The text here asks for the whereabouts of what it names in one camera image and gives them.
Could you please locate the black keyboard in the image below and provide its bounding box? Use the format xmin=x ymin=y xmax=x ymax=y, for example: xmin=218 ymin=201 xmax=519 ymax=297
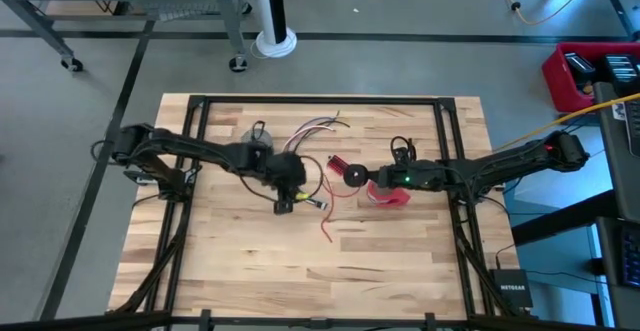
xmin=621 ymin=228 xmax=640 ymax=288

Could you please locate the red tape dispenser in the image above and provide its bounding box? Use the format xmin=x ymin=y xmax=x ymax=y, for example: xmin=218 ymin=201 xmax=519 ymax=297
xmin=366 ymin=180 xmax=412 ymax=209

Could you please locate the black labelled device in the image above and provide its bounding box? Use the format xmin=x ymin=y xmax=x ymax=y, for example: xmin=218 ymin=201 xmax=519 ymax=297
xmin=602 ymin=54 xmax=640 ymax=85
xmin=564 ymin=52 xmax=597 ymax=85

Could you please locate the taut yellow cord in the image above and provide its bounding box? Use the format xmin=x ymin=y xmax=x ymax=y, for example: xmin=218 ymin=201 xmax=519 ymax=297
xmin=492 ymin=92 xmax=640 ymax=153

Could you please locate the multicoloured wire harness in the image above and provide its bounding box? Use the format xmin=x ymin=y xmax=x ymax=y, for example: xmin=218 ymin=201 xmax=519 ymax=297
xmin=282 ymin=112 xmax=351 ymax=211

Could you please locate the black table frame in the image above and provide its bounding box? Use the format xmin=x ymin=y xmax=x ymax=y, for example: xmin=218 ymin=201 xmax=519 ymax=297
xmin=107 ymin=94 xmax=509 ymax=322

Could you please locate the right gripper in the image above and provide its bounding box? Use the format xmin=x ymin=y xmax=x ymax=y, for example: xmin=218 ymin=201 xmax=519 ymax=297
xmin=367 ymin=159 xmax=447 ymax=192

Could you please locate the red finned heat sink module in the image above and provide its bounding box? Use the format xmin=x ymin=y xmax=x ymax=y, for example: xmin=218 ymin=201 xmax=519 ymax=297
xmin=326 ymin=154 xmax=354 ymax=177

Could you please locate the black wire spool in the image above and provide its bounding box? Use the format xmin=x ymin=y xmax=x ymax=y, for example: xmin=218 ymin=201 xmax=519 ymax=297
xmin=343 ymin=163 xmax=370 ymax=188

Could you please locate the black desk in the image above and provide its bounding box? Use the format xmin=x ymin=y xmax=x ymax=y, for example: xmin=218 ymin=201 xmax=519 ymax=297
xmin=509 ymin=81 xmax=640 ymax=331

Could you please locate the red plastic bin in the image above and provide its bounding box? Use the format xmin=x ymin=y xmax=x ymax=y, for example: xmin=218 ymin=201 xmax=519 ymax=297
xmin=542 ymin=42 xmax=640 ymax=114

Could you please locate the black rig beam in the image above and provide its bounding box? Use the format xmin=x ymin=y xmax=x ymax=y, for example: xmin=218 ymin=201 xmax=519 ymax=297
xmin=0 ymin=310 xmax=640 ymax=331

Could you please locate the black Netgear switch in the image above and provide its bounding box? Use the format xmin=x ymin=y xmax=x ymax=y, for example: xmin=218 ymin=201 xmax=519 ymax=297
xmin=492 ymin=268 xmax=534 ymax=310

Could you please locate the white and black column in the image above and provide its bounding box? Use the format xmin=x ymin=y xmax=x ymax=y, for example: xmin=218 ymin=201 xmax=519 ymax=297
xmin=252 ymin=0 xmax=299 ymax=59

